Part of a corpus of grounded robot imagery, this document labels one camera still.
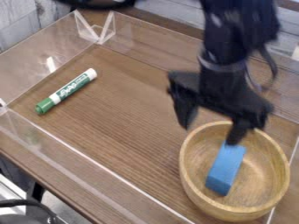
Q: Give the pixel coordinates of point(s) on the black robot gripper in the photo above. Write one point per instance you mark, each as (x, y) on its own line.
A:
(219, 88)

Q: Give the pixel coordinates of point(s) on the blue rectangular block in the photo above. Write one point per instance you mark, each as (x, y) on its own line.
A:
(224, 168)

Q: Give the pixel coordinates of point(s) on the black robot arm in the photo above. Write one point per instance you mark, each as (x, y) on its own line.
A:
(239, 27)

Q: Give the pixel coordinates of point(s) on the brown wooden bowl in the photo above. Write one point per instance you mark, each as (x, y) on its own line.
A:
(235, 183)

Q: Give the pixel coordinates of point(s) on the green Expo marker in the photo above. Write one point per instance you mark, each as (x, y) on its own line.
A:
(65, 91)

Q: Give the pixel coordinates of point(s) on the black metal table leg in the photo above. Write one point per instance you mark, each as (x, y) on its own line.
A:
(37, 192)

